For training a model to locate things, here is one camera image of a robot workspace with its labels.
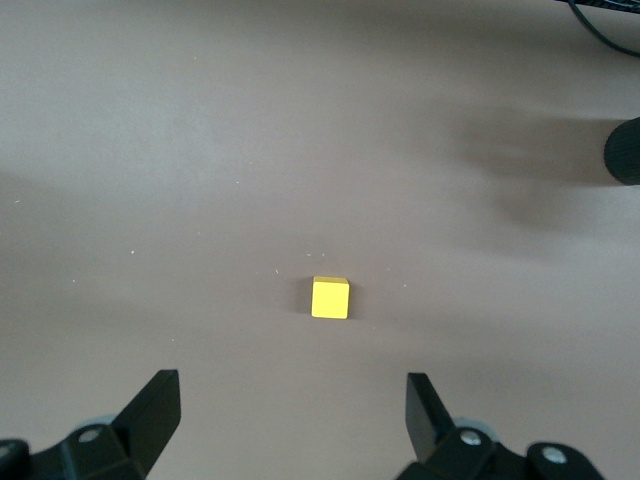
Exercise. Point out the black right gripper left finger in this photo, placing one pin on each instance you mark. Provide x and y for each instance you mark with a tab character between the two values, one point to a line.
145	425

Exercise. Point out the yellow cube block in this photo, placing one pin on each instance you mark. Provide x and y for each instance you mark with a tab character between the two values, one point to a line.
329	300

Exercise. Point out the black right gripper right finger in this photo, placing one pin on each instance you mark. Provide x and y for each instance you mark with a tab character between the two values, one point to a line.
430	425

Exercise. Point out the black ribbed cylinder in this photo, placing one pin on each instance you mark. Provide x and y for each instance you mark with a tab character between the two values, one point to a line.
625	152

